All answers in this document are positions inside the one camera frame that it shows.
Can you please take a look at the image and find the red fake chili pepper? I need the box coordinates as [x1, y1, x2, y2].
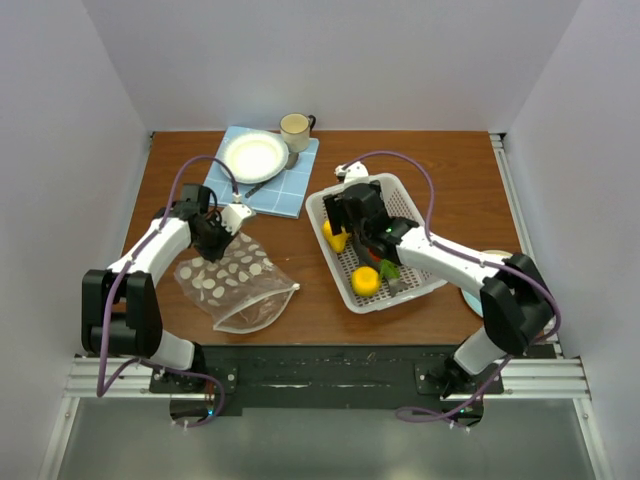
[367, 247, 386, 262]

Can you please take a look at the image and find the yellow fake pear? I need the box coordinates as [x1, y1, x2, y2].
[322, 220, 350, 254]

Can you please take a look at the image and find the yellow fake pepper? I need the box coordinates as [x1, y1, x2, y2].
[351, 266, 382, 298]

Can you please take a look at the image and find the dark green fake vegetable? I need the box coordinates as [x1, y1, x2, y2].
[378, 259, 400, 281]

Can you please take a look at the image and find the clear polka dot zip bag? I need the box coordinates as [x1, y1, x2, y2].
[174, 233, 300, 335]

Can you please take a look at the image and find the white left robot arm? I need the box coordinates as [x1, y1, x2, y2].
[81, 184, 238, 397]

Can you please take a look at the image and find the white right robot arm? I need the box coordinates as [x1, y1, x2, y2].
[322, 181, 560, 393]

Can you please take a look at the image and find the white plastic basket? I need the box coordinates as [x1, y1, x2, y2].
[305, 173, 446, 314]

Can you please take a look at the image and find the blue checked placemat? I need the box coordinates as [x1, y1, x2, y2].
[204, 126, 319, 218]

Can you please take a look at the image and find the white round plate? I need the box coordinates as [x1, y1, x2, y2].
[216, 130, 289, 184]

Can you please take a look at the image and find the beige mug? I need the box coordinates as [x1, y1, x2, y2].
[279, 113, 316, 153]

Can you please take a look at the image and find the blue beige saucer plate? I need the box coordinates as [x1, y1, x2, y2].
[460, 249, 512, 318]

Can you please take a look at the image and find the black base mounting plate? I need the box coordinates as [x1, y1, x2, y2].
[150, 345, 504, 426]

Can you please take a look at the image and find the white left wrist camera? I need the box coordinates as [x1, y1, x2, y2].
[221, 203, 256, 235]

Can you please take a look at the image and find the black handled spoon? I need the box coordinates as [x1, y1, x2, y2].
[243, 152, 301, 199]

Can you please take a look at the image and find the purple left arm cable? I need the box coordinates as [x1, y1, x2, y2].
[96, 155, 244, 429]

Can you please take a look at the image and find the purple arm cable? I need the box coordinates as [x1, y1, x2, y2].
[96, 155, 244, 429]
[342, 150, 561, 425]

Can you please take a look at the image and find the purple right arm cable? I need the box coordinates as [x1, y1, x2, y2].
[342, 150, 561, 425]

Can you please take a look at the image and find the aluminium frame rail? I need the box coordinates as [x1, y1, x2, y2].
[63, 357, 591, 400]

